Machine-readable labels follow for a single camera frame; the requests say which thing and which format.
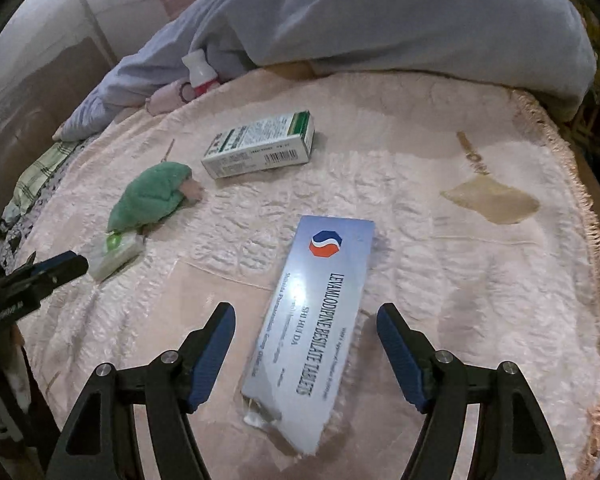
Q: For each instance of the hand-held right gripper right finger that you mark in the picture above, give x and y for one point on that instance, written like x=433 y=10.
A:
x=402 y=360

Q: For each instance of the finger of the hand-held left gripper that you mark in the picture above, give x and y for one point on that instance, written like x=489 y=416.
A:
x=60 y=270

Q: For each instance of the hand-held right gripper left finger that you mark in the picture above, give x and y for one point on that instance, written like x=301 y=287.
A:
x=212 y=355

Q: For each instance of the silver blue tablet box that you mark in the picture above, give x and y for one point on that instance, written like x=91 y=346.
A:
x=320 y=310

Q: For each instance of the small white tissue packet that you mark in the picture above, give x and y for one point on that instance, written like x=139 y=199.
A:
x=115 y=257

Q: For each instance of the green plaid cloth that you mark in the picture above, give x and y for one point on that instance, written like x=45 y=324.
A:
x=35 y=175

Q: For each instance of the pink fringed blanket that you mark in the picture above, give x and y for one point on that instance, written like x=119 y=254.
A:
x=480 y=285

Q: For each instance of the green plush toy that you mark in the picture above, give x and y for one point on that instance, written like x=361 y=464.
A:
x=150 y=190

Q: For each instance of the beige translucent wrapper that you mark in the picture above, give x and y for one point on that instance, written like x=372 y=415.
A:
x=495 y=200

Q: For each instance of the pink socks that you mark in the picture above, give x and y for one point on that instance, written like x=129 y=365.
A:
x=167 y=97

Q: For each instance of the green white medicine box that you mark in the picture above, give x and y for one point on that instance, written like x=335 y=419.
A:
x=260 y=145

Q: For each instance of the small white pink bottle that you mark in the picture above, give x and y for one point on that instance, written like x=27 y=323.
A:
x=200 y=75

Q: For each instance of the light blue quilt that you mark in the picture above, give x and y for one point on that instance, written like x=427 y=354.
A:
x=405 y=15

